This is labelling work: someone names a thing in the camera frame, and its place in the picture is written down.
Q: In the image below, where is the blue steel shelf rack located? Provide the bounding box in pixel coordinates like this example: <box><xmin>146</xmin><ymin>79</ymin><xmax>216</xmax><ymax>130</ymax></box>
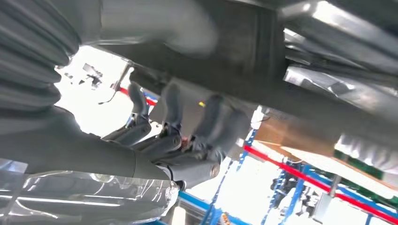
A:
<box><xmin>178</xmin><ymin>128</ymin><xmax>312</xmax><ymax>225</ymax></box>

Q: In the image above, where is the brown cardboard box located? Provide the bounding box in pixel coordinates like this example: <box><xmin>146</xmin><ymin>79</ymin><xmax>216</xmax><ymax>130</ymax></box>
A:
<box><xmin>255</xmin><ymin>116</ymin><xmax>343</xmax><ymax>158</ymax></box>

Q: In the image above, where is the grey stamped metal panel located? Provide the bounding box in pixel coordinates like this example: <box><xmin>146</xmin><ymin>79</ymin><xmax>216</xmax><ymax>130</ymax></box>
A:
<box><xmin>278</xmin><ymin>0</ymin><xmax>398</xmax><ymax>119</ymax></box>

